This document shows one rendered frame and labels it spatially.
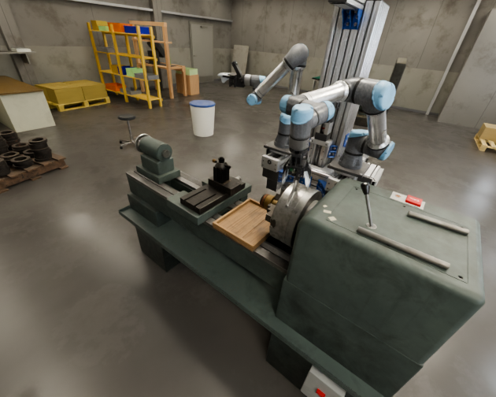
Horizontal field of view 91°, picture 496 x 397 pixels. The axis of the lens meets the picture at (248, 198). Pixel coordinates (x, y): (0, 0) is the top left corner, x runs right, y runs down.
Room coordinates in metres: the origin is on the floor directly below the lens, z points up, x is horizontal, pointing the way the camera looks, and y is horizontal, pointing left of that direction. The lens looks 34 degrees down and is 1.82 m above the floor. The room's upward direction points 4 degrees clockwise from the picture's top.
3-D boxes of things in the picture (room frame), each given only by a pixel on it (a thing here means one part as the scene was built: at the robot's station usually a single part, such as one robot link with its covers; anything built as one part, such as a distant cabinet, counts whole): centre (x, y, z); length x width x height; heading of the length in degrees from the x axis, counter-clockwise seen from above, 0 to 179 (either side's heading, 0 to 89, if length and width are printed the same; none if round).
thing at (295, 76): (1.89, -0.27, 1.54); 0.15 x 0.12 x 0.55; 168
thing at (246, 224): (1.16, -0.03, 0.89); 0.36 x 0.30 x 0.04; 144
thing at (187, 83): (9.12, 3.02, 1.00); 1.55 x 1.39 x 2.01; 57
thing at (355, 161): (1.49, -0.66, 1.21); 0.15 x 0.15 x 0.10
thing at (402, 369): (0.79, -0.58, 0.43); 0.60 x 0.48 x 0.86; 54
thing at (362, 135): (1.48, -0.66, 1.33); 0.13 x 0.12 x 0.14; 42
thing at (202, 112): (5.18, 1.08, 0.32); 0.53 x 0.53 x 0.64
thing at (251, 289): (1.21, 0.04, 0.53); 2.10 x 0.60 x 0.02; 54
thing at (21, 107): (5.26, 5.22, 0.36); 2.09 x 0.67 x 0.71; 57
